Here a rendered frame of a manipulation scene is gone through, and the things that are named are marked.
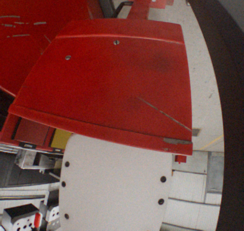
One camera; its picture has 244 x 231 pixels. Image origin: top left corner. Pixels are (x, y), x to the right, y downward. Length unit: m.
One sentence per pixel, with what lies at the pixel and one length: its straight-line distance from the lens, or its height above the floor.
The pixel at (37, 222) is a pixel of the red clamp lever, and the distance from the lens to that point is 0.64.
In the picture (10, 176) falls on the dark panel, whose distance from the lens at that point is 1.19.
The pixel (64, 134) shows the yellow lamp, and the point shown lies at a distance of 0.21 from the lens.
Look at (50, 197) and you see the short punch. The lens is 0.74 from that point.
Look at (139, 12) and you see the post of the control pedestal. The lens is 0.38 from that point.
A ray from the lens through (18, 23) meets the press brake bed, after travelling 0.35.
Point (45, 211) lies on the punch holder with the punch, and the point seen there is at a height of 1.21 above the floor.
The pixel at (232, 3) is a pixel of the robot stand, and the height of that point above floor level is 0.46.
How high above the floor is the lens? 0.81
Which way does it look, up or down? 22 degrees down
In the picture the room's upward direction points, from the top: 167 degrees counter-clockwise
